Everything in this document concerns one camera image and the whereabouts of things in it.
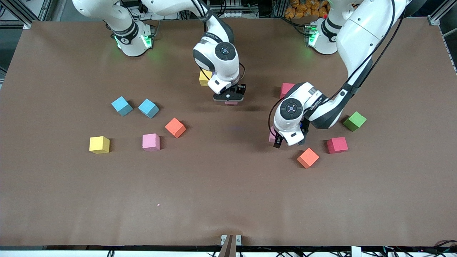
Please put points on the yellow foam block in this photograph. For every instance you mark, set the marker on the yellow foam block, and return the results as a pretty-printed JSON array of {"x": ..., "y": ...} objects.
[
  {"x": 99, "y": 144},
  {"x": 203, "y": 80}
]

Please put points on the red foam block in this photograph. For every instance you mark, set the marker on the red foam block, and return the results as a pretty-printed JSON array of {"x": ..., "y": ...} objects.
[
  {"x": 337, "y": 145},
  {"x": 285, "y": 89}
]

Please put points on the orange foam block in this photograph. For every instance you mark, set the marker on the orange foam block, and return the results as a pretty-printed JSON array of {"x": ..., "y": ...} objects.
[
  {"x": 175, "y": 127},
  {"x": 307, "y": 157}
]

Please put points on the green foam block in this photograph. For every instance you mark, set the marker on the green foam block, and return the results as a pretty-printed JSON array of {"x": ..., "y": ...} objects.
[{"x": 355, "y": 121}]

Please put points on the aluminium frame rail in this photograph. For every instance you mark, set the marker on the aluminium frame rail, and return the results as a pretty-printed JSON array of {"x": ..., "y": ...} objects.
[
  {"x": 14, "y": 24},
  {"x": 433, "y": 19}
]

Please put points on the blue foam block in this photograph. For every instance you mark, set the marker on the blue foam block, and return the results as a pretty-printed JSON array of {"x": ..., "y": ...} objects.
[
  {"x": 121, "y": 106},
  {"x": 148, "y": 108}
]

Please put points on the white power strip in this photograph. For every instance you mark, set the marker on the white power strip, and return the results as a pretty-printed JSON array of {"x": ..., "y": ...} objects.
[
  {"x": 237, "y": 14},
  {"x": 157, "y": 9}
]

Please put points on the pink foam block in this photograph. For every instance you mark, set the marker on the pink foam block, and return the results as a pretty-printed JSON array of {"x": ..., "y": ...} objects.
[
  {"x": 151, "y": 142},
  {"x": 231, "y": 103},
  {"x": 272, "y": 137}
]

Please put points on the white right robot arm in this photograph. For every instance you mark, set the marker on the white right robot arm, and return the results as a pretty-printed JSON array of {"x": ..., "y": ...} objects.
[{"x": 221, "y": 67}]

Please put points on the bag of orange items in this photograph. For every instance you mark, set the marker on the bag of orange items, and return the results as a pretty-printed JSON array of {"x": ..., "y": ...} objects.
[{"x": 303, "y": 9}]

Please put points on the metal table edge bracket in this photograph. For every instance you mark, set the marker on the metal table edge bracket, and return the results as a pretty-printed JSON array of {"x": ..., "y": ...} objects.
[{"x": 239, "y": 240}]

